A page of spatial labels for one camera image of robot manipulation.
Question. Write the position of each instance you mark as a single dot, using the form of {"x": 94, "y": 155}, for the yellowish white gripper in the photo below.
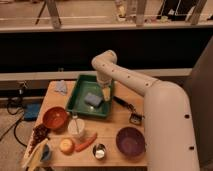
{"x": 106, "y": 93}

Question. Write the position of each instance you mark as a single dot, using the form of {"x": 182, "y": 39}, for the blue sponge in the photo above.
{"x": 93, "y": 100}

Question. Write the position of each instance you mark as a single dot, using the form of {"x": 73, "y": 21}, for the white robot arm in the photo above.
{"x": 169, "y": 131}

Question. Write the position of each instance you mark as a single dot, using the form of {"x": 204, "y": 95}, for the green plastic tray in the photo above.
{"x": 84, "y": 85}

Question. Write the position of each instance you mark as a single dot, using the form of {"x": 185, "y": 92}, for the light blue crumpled cloth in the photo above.
{"x": 61, "y": 87}

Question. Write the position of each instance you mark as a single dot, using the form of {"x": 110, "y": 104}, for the wooden table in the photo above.
{"x": 106, "y": 131}

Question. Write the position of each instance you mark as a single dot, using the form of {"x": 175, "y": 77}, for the orange carrot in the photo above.
{"x": 86, "y": 143}

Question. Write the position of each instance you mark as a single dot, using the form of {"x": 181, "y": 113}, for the purple bowl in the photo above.
{"x": 130, "y": 142}

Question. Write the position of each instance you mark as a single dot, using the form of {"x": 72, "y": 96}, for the orange bowl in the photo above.
{"x": 54, "y": 118}

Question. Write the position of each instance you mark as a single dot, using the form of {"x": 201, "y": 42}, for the small metal cup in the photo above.
{"x": 99, "y": 151}

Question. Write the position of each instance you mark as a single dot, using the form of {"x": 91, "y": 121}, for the yellow apple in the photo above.
{"x": 66, "y": 146}

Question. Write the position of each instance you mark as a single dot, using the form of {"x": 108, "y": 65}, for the blue box on floor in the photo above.
{"x": 31, "y": 112}

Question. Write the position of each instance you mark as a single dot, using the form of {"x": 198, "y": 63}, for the red grape bunch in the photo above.
{"x": 40, "y": 132}

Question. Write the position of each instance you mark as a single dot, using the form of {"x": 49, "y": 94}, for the small blue bowl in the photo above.
{"x": 46, "y": 154}

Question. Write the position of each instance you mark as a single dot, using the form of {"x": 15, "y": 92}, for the yellow banana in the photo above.
{"x": 34, "y": 159}

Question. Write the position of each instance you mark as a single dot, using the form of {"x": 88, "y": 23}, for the black handled brush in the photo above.
{"x": 135, "y": 118}

